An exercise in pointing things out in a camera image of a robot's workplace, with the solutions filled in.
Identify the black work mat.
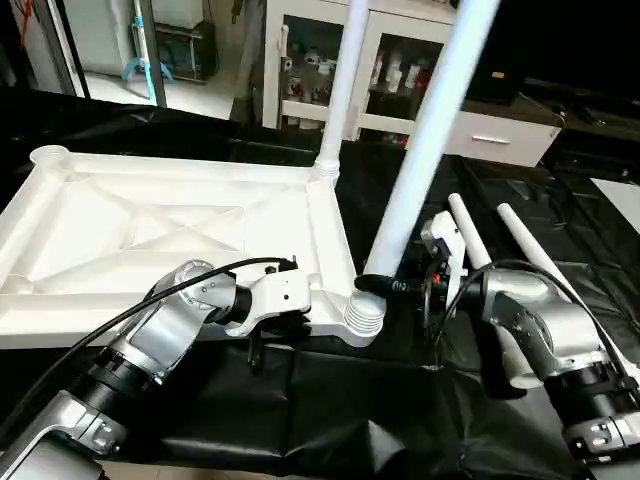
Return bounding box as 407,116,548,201
0,90,640,477

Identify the white plastic table top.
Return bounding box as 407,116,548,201
0,145,387,350

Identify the white drawer unit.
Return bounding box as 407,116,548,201
438,100,563,168

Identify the white glass door cabinet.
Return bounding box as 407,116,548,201
262,0,471,143

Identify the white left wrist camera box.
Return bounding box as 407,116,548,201
238,262,314,338

